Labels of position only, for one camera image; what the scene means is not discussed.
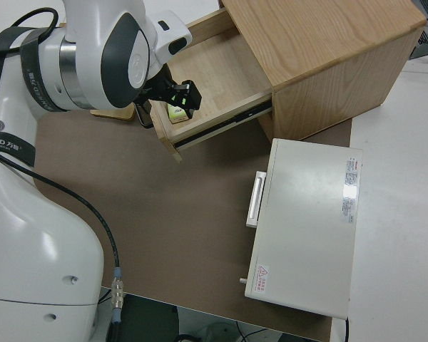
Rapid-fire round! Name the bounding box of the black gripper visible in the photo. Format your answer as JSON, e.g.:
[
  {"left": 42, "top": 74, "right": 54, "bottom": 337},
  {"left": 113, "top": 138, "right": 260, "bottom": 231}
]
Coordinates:
[{"left": 141, "top": 69, "right": 203, "bottom": 119}]

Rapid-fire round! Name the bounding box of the wooden drawer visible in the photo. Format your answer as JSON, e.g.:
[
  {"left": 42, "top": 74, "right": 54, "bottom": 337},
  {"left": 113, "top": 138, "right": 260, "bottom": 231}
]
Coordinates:
[{"left": 148, "top": 9, "right": 274, "bottom": 164}]

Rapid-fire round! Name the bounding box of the wooden drawer cabinet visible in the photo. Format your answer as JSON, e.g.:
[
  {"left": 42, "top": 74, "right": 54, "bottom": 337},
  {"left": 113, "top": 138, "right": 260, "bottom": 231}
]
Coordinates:
[{"left": 219, "top": 0, "right": 428, "bottom": 142}]

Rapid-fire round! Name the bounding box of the green tissue pack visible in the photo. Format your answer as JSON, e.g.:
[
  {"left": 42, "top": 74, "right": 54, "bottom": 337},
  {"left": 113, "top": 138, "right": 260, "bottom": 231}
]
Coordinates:
[{"left": 166, "top": 103, "right": 189, "bottom": 125}]

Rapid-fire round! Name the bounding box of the brown table mat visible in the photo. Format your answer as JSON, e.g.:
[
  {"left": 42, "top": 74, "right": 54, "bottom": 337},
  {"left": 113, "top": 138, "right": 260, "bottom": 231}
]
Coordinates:
[{"left": 31, "top": 106, "right": 354, "bottom": 342}]

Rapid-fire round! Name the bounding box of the white toaster oven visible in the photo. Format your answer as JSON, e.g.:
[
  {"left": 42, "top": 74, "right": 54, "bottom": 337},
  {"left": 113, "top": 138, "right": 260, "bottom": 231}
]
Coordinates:
[{"left": 239, "top": 138, "right": 364, "bottom": 318}]

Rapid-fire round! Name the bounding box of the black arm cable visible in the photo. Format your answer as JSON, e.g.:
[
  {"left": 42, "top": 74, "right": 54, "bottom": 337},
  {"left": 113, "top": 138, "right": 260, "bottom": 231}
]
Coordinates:
[{"left": 0, "top": 6, "right": 126, "bottom": 342}]

